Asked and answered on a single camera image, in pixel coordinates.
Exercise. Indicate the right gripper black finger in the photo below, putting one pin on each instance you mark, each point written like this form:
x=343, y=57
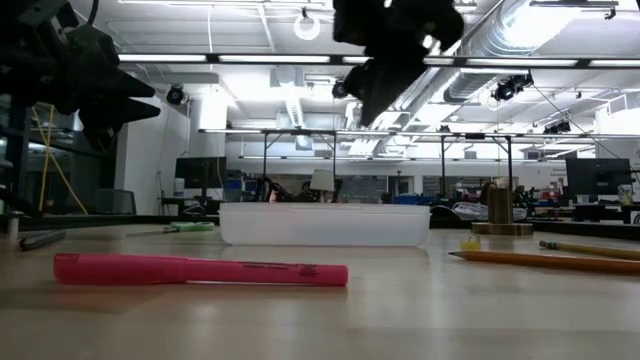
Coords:
x=385, y=85
x=357, y=80

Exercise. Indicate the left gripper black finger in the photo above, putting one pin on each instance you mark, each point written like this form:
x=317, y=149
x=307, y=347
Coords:
x=127, y=87
x=120, y=112

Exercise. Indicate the clear box with orange lid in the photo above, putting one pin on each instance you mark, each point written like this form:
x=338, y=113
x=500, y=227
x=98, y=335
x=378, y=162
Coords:
x=325, y=225

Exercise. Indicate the black pen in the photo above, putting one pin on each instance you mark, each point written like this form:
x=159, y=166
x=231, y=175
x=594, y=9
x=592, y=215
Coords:
x=42, y=240

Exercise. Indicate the yellow pen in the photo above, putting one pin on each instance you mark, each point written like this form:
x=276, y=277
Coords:
x=470, y=244

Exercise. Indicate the orange pencil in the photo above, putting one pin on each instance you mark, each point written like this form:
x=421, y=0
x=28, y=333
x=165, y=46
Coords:
x=550, y=261

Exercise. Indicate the wood-coloured pencil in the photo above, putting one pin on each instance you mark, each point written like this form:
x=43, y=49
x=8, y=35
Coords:
x=590, y=249

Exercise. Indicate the black overhead light bar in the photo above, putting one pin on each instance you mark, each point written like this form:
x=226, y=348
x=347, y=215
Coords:
x=212, y=58

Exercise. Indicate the grey mesh chair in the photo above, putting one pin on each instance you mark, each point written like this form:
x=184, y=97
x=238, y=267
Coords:
x=115, y=202

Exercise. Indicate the black computer monitor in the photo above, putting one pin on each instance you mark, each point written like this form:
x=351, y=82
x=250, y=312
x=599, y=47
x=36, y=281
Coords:
x=200, y=172
x=597, y=176

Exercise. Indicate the white lamp shade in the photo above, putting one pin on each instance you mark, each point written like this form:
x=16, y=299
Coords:
x=322, y=181

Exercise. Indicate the blue storage bin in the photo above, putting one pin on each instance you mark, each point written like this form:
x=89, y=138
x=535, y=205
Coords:
x=412, y=200

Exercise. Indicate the black ceiling spotlight cluster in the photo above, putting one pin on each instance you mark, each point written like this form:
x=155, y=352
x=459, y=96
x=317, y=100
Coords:
x=557, y=128
x=510, y=89

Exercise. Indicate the metal cylinder weight on base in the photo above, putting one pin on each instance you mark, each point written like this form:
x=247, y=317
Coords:
x=500, y=207

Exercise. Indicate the pink highlighter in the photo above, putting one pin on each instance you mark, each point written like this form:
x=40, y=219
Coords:
x=200, y=270

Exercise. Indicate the black background desk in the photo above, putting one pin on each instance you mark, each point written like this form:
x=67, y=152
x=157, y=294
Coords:
x=600, y=206

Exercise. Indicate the black distant workstation frame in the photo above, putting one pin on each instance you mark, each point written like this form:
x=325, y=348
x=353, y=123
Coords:
x=300, y=132

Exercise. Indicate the white cylindrical post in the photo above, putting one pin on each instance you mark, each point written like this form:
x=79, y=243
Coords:
x=13, y=225

